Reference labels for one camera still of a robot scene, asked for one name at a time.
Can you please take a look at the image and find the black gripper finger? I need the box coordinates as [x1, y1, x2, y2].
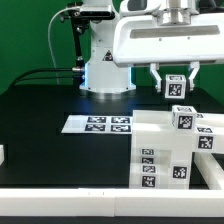
[188, 61, 200, 91]
[150, 63, 162, 93]

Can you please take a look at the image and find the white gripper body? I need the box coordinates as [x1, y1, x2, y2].
[113, 13, 224, 67]

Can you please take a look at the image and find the white marker cube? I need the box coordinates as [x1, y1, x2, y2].
[165, 74, 186, 99]
[172, 105, 197, 131]

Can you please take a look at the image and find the white chair back frame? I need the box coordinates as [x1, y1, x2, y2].
[129, 110, 224, 189]

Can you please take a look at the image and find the white chair seat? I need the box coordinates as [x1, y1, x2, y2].
[131, 125, 193, 167]

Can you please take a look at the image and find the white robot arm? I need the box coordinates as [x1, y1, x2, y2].
[61, 0, 224, 99]

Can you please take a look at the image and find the white piece at left edge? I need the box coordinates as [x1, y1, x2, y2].
[0, 145, 4, 166]

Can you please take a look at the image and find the white marker base plate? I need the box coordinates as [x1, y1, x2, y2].
[62, 115, 132, 134]

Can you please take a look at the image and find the black table cable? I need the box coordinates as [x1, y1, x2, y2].
[8, 67, 84, 91]

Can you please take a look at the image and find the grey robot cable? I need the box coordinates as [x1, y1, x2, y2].
[47, 5, 82, 86]

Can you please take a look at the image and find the white L-shaped wall fence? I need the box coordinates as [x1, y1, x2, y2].
[0, 153, 224, 217]

